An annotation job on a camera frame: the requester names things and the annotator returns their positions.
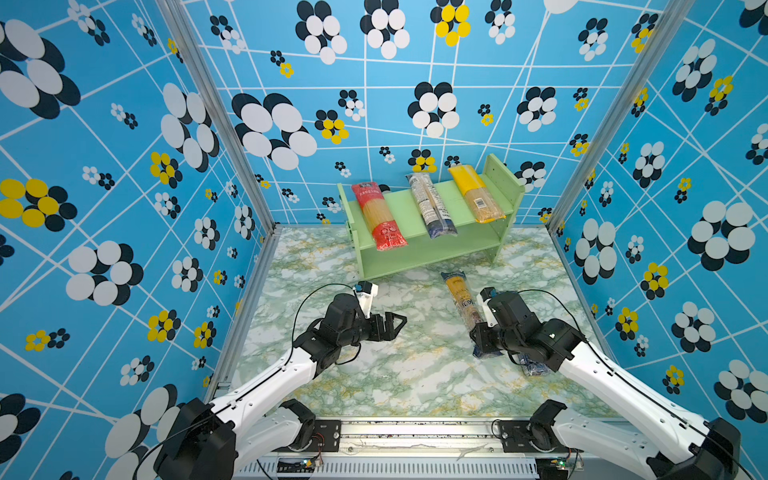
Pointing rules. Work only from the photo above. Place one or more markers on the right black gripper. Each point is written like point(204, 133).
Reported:
point(480, 337)

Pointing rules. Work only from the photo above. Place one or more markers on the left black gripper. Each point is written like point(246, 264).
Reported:
point(390, 332)

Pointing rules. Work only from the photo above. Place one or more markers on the dark blue Barilla spaghetti package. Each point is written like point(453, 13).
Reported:
point(531, 367)

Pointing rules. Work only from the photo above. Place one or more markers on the red spaghetti package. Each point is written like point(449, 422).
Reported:
point(378, 217)

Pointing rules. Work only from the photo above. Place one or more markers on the yellow spaghetti package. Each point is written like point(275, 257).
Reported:
point(476, 194)

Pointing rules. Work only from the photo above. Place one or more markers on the clear blue-label spaghetti package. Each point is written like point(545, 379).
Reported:
point(435, 215)

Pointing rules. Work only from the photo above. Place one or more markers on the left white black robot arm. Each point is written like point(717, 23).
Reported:
point(252, 402)

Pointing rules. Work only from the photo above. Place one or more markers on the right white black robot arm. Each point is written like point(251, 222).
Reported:
point(666, 440)

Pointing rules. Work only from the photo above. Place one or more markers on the green two-tier wooden shelf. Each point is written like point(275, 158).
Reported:
point(506, 189)

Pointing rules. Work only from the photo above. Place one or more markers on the right green circuit board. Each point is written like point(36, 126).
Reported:
point(554, 469)

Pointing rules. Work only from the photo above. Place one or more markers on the green circuit board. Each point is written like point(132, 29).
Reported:
point(554, 469)
point(299, 466)

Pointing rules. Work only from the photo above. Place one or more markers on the left green circuit board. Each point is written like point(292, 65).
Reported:
point(299, 466)

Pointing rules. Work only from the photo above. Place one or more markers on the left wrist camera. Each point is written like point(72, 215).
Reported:
point(365, 293)

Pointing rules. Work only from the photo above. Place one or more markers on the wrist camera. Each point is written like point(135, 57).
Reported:
point(365, 293)
point(482, 299)

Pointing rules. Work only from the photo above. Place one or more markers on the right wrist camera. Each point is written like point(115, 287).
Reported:
point(482, 299)

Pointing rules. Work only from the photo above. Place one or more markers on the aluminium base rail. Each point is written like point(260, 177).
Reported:
point(414, 451)

